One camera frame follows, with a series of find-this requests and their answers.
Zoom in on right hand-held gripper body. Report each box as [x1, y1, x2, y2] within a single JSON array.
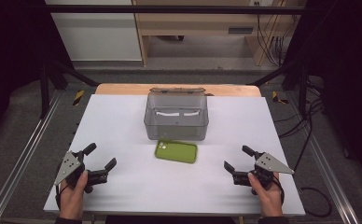
[[232, 151, 295, 195]]

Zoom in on black hanging desk cables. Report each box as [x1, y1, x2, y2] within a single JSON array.
[[253, 1, 287, 67]]

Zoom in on left hand-held gripper cable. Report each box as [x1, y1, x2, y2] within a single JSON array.
[[54, 183, 70, 210]]

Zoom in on white cabinet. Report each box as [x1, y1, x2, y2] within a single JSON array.
[[44, 0, 143, 62]]

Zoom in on grey translucent plastic box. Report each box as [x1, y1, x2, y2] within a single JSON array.
[[143, 87, 209, 142]]

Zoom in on wooden desk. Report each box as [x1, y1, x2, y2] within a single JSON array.
[[132, 0, 297, 67]]

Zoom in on hand-held gripper cable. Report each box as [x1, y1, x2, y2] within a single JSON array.
[[271, 175, 285, 206], [54, 183, 70, 210]]

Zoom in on black floor cable bundle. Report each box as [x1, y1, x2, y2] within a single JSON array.
[[273, 77, 326, 174]]

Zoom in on yellow black striped tape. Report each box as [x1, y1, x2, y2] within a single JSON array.
[[271, 91, 289, 105], [72, 90, 86, 106]]

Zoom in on black curtain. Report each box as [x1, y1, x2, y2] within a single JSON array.
[[283, 0, 362, 181], [0, 0, 75, 147]]

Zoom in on right hand-held gripper cable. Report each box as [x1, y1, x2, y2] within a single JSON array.
[[271, 175, 285, 206]]

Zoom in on black looped floor cable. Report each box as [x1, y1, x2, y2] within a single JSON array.
[[298, 186, 333, 218]]

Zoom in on aluminium floor rail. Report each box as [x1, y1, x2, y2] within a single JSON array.
[[0, 91, 63, 224], [285, 92, 361, 224]]

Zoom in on person's left hand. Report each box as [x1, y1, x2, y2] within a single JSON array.
[[59, 170, 90, 220]]

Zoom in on person's right hand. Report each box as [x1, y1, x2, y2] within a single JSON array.
[[247, 172, 285, 217]]

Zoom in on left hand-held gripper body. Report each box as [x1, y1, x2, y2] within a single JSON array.
[[53, 150, 109, 194]]

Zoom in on black horizontal frame bar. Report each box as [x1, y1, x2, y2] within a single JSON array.
[[44, 4, 308, 15]]

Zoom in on black metal stand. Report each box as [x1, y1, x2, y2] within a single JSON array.
[[247, 59, 310, 117], [39, 59, 100, 119]]

